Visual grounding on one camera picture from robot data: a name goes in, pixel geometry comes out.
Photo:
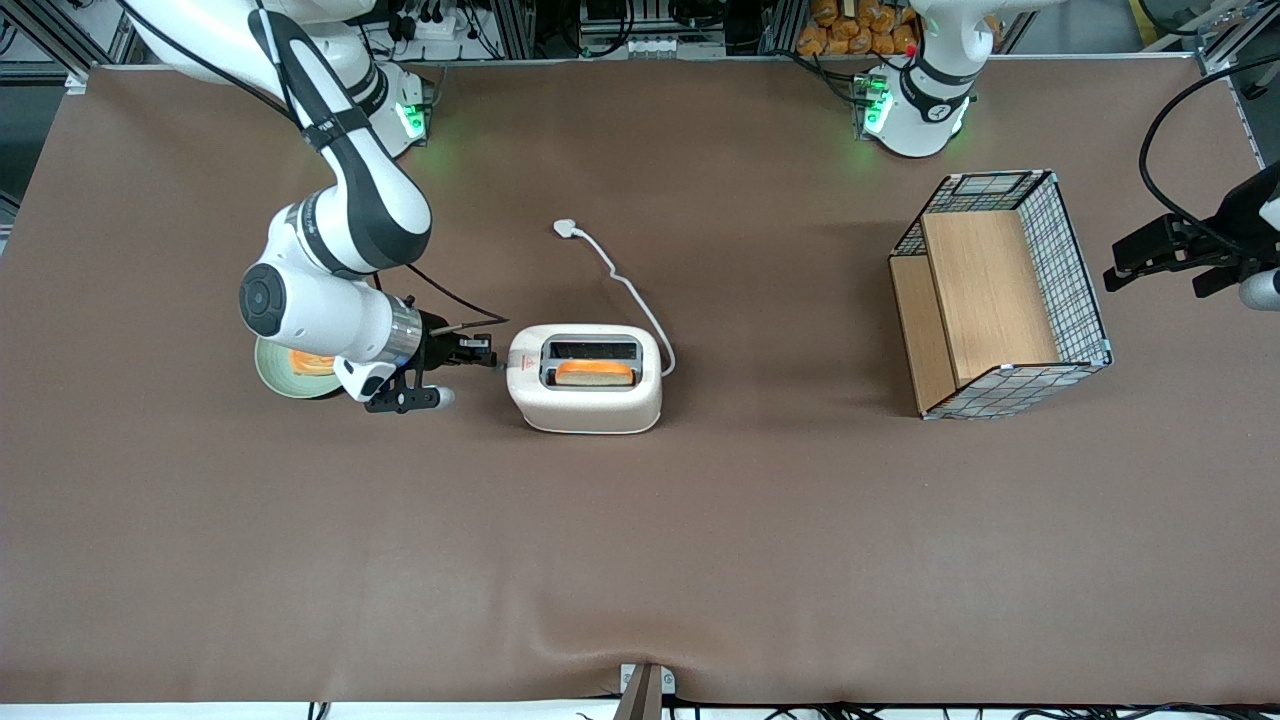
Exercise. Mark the triangular orange pastry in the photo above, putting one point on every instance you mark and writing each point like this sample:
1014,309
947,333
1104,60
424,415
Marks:
310,363

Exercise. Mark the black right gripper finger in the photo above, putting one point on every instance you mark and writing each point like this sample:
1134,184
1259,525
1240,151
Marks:
478,361
476,343

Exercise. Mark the green round plate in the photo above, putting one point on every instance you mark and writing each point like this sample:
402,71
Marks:
275,378

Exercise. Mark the white power strip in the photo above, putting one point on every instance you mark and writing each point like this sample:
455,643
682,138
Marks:
432,26

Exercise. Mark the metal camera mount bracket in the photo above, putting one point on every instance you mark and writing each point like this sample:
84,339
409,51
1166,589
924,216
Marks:
645,690

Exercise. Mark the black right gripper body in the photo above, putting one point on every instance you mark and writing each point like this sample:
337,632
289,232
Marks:
437,347

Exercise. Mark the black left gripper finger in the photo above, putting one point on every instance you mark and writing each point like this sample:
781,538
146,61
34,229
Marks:
1218,280
1160,245

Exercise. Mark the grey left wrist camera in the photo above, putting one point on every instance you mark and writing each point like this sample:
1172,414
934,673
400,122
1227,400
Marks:
1262,290

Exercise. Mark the white two-slot toaster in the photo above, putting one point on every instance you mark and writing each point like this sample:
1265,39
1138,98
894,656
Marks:
585,400

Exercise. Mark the brown bread roll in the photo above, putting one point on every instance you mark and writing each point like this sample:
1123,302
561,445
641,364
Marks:
860,40
812,40
826,11
904,38

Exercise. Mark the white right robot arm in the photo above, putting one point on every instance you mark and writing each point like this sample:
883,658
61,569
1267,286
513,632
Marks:
350,200

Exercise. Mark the aluminium frame post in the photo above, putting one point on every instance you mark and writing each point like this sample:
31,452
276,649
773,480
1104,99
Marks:
60,35
1235,35

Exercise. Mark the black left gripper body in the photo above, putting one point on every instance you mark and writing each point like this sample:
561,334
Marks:
1236,232

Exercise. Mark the toast slice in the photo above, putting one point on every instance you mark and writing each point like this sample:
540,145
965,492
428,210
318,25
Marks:
594,373

